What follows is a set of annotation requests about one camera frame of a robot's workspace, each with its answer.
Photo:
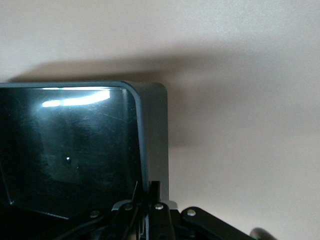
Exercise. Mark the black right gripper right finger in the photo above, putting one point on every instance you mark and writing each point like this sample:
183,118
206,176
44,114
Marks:
158,220

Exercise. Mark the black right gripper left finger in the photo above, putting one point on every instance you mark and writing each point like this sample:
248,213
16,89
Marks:
127,220

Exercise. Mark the black bar with grey tip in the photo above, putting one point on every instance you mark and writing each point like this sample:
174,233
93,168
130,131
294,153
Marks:
262,235

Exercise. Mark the black plastic box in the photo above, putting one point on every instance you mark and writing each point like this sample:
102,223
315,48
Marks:
75,125

